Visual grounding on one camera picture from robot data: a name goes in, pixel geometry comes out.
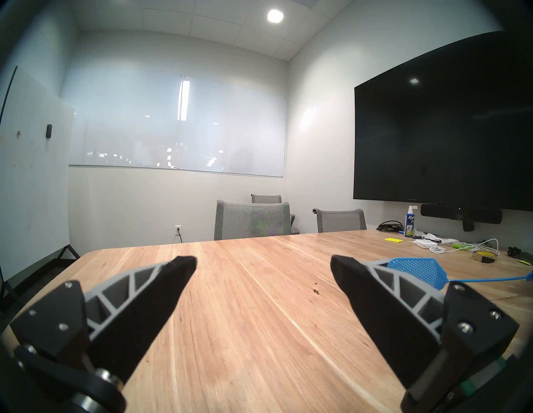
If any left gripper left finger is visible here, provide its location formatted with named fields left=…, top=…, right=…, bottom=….
left=9, top=255, right=197, bottom=386

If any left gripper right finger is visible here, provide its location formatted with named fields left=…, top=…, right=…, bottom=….
left=330, top=255, right=520, bottom=402

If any blue plastic fly swatter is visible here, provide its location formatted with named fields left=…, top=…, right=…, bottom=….
left=387, top=257, right=533, bottom=291

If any grey mesh chair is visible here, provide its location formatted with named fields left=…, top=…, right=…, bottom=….
left=214, top=200, right=292, bottom=241
left=312, top=208, right=367, bottom=233

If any black video soundbar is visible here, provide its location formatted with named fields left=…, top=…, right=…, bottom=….
left=421, top=204, right=503, bottom=232

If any white mobile whiteboard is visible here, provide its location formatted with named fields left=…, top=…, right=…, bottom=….
left=0, top=66, right=80, bottom=309

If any grey office chair with armrests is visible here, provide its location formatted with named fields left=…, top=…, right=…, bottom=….
left=251, top=194, right=297, bottom=236

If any white charging cable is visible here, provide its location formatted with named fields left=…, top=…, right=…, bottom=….
left=429, top=239, right=500, bottom=255

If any black wall television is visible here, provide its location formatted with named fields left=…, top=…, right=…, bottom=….
left=353, top=30, right=533, bottom=211

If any large wall glass whiteboard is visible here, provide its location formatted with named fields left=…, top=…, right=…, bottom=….
left=67, top=69, right=288, bottom=178

